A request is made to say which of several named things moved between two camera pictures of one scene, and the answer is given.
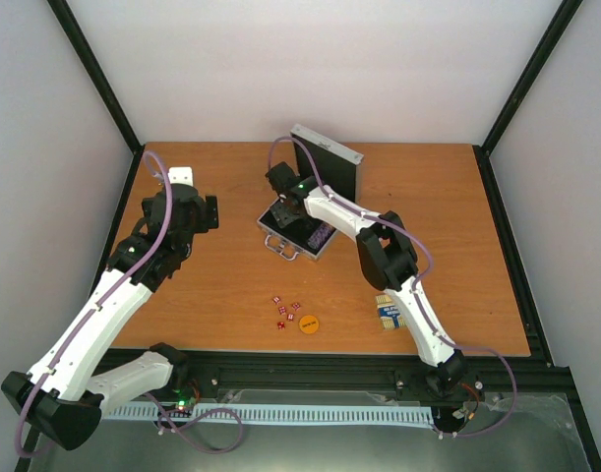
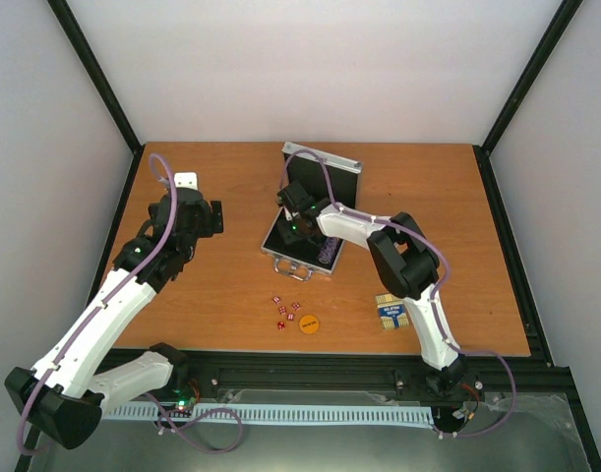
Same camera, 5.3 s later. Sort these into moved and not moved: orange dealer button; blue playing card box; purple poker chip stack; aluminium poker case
Moved: aluminium poker case; purple poker chip stack
Not moved: orange dealer button; blue playing card box
